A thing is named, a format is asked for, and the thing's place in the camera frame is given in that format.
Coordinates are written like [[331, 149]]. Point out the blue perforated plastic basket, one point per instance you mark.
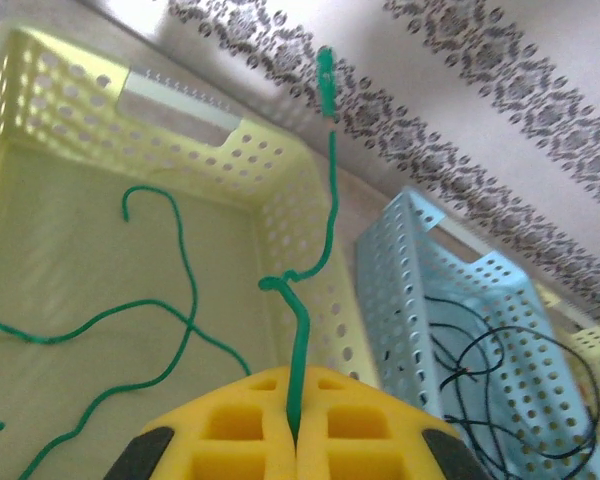
[[405, 300]]

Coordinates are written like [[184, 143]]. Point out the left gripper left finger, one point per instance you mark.
[[230, 440]]

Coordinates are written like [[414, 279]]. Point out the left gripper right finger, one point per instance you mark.
[[370, 440]]

